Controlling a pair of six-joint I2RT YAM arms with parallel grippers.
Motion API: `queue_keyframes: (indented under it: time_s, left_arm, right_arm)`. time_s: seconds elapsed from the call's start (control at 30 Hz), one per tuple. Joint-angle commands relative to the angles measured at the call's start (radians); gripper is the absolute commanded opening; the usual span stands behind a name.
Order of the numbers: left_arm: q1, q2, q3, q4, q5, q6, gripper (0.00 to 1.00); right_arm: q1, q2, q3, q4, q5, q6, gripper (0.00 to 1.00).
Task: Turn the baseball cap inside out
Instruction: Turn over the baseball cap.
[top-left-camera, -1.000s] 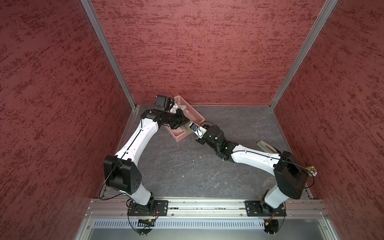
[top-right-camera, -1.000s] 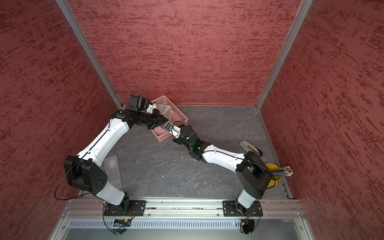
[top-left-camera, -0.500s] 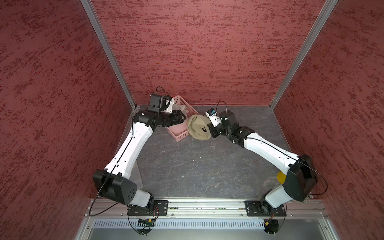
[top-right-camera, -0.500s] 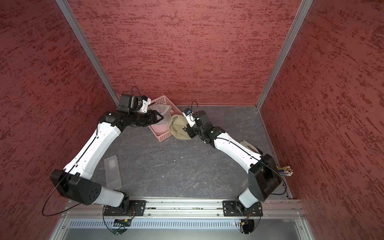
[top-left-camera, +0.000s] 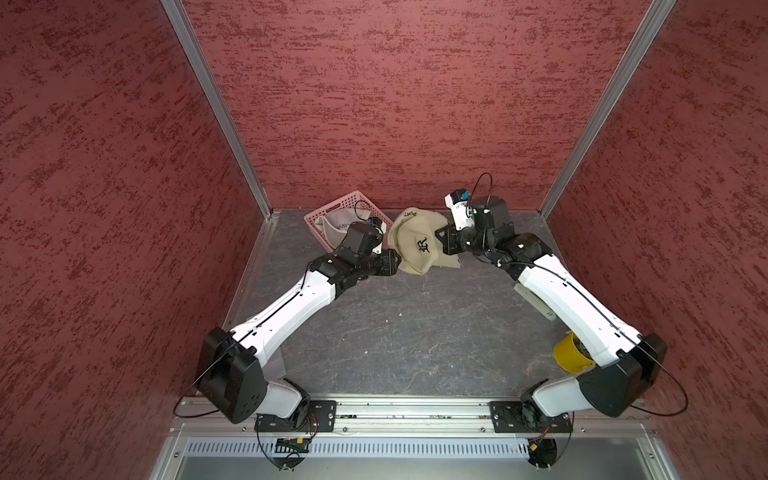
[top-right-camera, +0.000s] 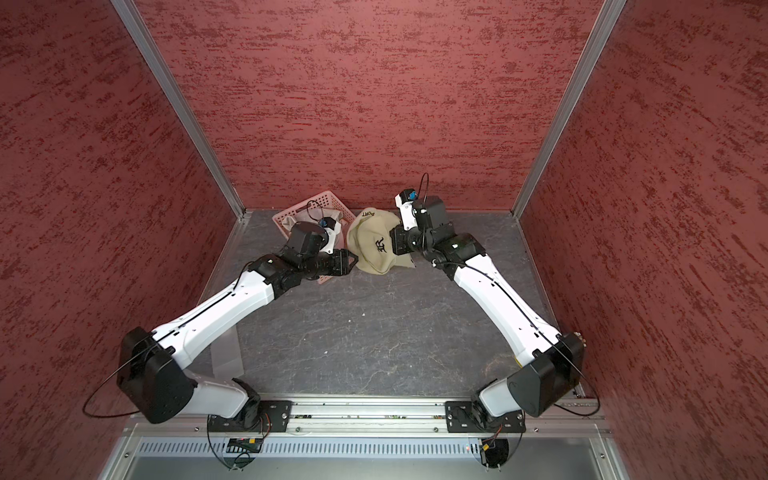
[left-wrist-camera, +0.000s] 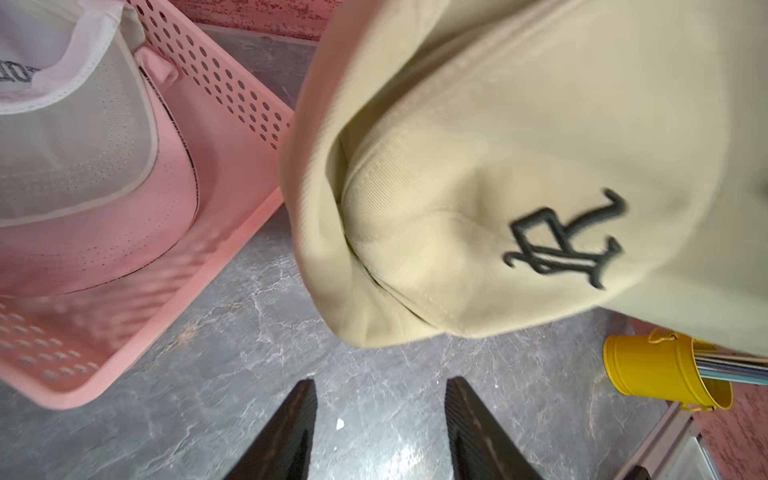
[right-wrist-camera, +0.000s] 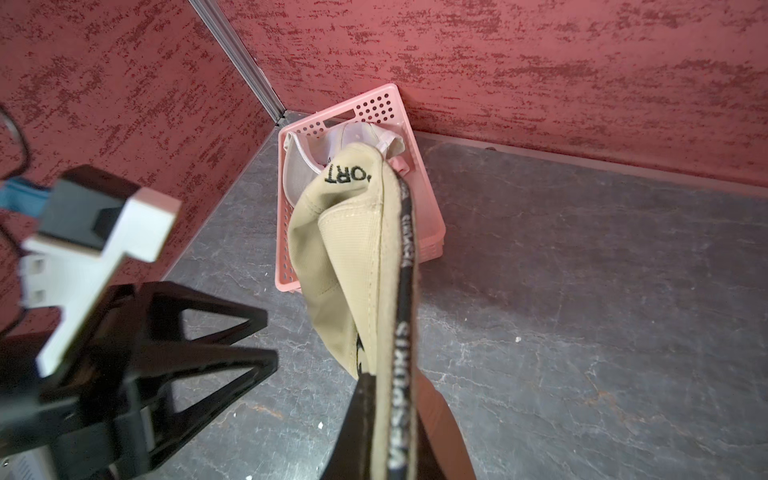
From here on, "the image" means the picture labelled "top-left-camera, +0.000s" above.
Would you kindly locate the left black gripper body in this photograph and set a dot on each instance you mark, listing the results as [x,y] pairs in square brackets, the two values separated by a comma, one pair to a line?
[378,264]

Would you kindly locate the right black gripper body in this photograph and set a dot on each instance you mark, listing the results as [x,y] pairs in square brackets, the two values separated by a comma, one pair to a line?
[471,238]

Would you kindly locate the beige baseball cap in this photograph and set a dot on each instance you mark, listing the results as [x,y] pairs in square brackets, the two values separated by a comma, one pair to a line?
[413,237]

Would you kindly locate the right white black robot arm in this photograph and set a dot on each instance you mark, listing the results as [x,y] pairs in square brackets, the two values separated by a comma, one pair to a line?
[626,363]

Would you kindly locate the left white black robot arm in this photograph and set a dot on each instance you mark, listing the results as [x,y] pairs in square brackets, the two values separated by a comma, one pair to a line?
[230,373]

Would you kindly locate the white pink baseball cap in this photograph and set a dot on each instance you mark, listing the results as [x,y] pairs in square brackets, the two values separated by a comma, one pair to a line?
[334,225]

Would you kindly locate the pink plastic basket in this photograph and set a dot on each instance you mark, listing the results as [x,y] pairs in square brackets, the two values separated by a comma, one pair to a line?
[362,205]

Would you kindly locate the yellow pencil cup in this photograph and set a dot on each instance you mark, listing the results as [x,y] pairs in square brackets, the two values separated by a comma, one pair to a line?
[571,355]

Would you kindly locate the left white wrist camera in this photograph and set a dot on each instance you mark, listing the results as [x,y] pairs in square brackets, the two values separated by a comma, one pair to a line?
[378,224]

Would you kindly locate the aluminium front rail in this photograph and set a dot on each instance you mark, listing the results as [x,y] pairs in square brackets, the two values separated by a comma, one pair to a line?
[441,416]

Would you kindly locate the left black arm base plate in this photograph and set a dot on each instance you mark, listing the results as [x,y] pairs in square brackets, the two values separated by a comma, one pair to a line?
[313,416]

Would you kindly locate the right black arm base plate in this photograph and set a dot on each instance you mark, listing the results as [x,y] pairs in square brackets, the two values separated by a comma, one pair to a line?
[525,418]

